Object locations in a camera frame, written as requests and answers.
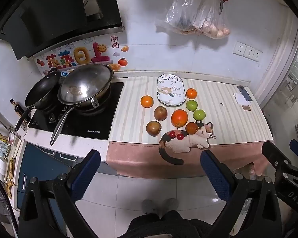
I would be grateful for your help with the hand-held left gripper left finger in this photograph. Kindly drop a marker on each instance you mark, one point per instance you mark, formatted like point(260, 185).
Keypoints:
point(87, 176)

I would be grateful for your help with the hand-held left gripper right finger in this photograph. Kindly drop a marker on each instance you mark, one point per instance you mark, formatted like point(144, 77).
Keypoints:
point(213, 176)

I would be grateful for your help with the small orange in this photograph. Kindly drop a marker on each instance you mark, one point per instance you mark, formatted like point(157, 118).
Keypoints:
point(191, 93)
point(147, 101)
point(191, 128)

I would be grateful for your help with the green apple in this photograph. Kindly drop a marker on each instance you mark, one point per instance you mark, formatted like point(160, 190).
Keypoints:
point(199, 115)
point(192, 105)

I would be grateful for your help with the large orange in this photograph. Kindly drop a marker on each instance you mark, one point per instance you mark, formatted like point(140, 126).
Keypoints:
point(179, 118)

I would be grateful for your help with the brown russet apple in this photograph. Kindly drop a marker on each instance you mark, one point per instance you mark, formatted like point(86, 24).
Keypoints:
point(153, 128)
point(160, 113)

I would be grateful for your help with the oval floral ceramic plate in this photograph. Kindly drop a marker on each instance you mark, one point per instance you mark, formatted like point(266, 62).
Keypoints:
point(170, 90)

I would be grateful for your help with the calico cat shaped mat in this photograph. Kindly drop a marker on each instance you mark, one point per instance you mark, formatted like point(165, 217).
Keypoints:
point(186, 141)

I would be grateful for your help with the blue kitchen cabinet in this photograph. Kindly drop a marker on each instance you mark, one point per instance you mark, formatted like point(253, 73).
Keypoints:
point(37, 166)

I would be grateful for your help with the grey slipper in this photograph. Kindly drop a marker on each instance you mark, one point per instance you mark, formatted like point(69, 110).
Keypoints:
point(170, 205)
point(150, 205)

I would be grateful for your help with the small brown square coaster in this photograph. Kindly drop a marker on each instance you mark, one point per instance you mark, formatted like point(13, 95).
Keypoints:
point(245, 107)

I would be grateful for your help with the white paper sheet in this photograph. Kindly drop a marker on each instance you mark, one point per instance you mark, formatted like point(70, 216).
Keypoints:
point(239, 99)

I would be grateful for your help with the dark smartphone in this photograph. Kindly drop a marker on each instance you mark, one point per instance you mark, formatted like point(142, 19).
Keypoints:
point(244, 93)

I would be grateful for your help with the striped pink tablecloth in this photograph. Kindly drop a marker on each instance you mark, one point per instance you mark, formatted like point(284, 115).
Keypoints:
point(134, 129)

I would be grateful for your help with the person's legs in dark pants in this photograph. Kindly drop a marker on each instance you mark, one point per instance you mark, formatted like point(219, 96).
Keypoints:
point(164, 225)

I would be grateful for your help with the steel wok with glass lid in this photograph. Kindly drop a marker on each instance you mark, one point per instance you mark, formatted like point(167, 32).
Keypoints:
point(85, 84)

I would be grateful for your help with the black frying pan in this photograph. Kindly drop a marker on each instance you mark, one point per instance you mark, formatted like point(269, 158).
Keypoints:
point(42, 90)

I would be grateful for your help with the dark sauce bottle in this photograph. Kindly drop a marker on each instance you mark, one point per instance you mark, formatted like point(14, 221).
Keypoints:
point(17, 107)

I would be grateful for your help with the orange gold ingot sticker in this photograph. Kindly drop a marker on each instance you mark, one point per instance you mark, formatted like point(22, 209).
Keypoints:
point(115, 67)

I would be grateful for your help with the plastic bag of eggs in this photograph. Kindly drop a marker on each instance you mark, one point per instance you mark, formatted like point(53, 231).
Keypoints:
point(213, 22)

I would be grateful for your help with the clear plastic bag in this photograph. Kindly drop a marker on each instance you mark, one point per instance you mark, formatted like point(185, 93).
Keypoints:
point(182, 12)

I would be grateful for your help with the black range hood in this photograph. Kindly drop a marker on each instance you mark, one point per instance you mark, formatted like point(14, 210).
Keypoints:
point(54, 12)

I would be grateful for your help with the white wall socket strip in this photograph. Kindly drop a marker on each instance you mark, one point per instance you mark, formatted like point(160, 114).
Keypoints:
point(247, 51)

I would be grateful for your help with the colourful character wall sticker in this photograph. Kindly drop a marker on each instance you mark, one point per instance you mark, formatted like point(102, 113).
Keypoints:
point(74, 57)

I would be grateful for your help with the red persimmon wall sticker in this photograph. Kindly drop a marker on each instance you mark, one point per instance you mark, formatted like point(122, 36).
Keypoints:
point(122, 61)

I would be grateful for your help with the white cloud wall sticker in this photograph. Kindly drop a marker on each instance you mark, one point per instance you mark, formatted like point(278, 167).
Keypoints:
point(116, 54)

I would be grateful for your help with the orange ingot wall sticker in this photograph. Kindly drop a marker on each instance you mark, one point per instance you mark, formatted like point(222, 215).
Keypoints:
point(125, 48)

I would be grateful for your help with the red stamp wall sticker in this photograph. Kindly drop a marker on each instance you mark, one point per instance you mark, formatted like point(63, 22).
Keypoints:
point(113, 42)

